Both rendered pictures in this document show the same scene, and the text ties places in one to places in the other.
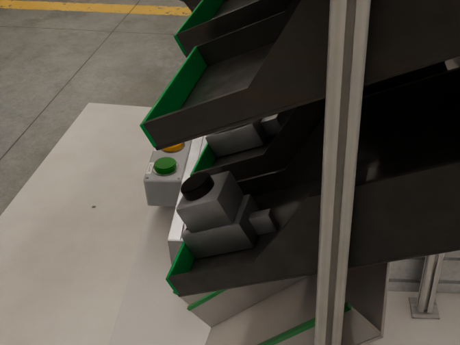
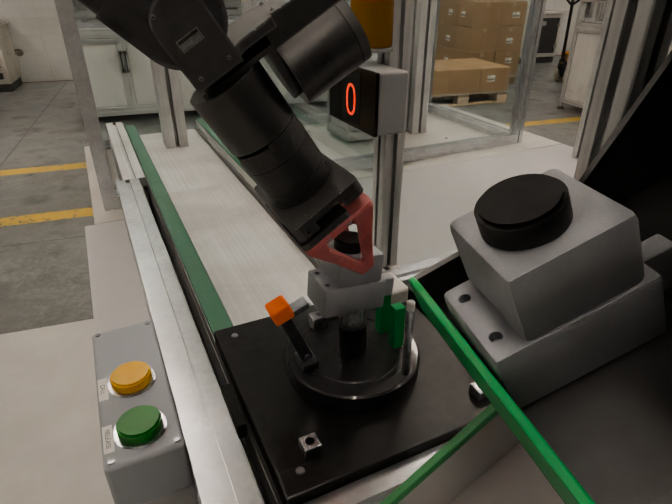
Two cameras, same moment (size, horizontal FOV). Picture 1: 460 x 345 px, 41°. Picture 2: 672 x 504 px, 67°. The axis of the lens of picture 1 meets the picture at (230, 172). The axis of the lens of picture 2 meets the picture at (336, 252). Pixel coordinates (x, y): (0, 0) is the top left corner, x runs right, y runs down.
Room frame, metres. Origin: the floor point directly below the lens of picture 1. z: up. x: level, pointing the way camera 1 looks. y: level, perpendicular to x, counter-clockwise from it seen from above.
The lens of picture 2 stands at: (0.50, 0.14, 1.33)
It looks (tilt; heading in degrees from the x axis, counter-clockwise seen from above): 29 degrees down; 327
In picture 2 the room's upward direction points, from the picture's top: straight up
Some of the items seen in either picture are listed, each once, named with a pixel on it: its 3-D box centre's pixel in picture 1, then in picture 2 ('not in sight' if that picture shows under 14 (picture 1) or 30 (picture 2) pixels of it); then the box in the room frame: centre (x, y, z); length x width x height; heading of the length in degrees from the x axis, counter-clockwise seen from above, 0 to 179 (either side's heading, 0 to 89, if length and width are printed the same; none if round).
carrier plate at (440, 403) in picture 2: not in sight; (351, 370); (0.84, -0.10, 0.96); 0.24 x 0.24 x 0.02; 83
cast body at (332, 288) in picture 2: not in sight; (356, 268); (0.84, -0.10, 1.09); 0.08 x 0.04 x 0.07; 82
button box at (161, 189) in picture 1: (174, 158); (137, 401); (0.95, 0.10, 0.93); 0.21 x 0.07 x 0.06; 173
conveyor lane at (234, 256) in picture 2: not in sight; (279, 274); (1.13, -0.16, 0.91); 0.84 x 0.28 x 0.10; 173
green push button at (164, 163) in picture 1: (165, 167); (140, 427); (0.88, 0.11, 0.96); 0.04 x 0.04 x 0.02
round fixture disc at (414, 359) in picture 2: not in sight; (352, 356); (0.84, -0.10, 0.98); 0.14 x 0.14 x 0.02
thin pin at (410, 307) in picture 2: not in sight; (407, 338); (0.78, -0.12, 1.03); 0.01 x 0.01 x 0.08
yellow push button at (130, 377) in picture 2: (172, 144); (131, 379); (0.95, 0.10, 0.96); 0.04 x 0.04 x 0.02
